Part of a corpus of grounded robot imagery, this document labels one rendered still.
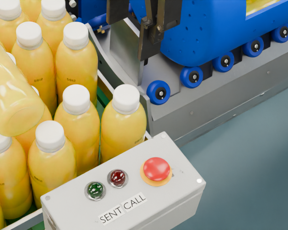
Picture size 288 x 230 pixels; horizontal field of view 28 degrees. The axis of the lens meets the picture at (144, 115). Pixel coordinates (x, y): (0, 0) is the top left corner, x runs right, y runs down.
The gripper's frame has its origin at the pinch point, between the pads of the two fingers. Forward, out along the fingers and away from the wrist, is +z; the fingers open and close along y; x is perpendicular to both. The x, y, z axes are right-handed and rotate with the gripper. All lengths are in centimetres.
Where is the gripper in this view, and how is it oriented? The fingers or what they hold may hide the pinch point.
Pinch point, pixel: (133, 20)
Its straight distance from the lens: 71.8
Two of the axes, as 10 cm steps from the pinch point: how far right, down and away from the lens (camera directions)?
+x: -8.2, 4.3, -3.8
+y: -5.6, -7.0, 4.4
